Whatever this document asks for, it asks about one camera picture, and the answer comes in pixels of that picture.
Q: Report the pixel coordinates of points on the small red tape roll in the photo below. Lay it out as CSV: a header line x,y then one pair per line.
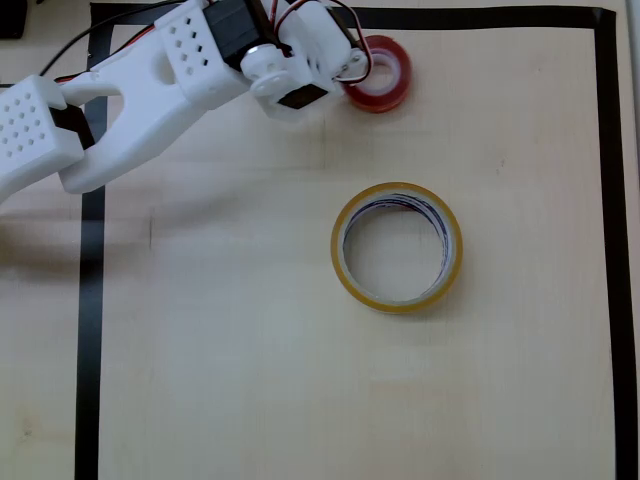
x,y
400,87

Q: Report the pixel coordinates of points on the big yellow tape roll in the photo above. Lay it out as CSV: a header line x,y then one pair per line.
x,y
400,306

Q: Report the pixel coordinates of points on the black strip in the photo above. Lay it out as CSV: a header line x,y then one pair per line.
x,y
615,250
500,18
90,350

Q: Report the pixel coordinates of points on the black box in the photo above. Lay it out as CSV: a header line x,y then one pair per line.
x,y
11,19

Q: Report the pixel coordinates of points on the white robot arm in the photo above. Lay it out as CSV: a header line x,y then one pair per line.
x,y
150,100

